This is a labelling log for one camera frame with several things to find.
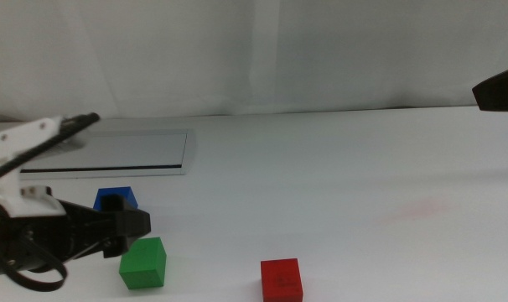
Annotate blue cube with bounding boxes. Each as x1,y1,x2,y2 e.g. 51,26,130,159
93,186,139,211

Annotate green cube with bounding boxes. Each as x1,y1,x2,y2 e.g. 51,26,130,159
118,237,168,290

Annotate red cube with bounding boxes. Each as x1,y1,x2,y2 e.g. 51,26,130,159
260,258,304,302

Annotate white backdrop sheet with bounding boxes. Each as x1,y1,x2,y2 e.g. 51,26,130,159
0,0,508,123

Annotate thin black left gripper cable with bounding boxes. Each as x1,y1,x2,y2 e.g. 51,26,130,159
0,238,69,294

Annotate silver table cable hatch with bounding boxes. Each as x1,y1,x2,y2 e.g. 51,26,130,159
18,128,198,181

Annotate black braided camera cable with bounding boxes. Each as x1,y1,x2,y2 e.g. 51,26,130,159
0,112,101,186

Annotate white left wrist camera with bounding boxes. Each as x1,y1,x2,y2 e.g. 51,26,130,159
0,116,67,218

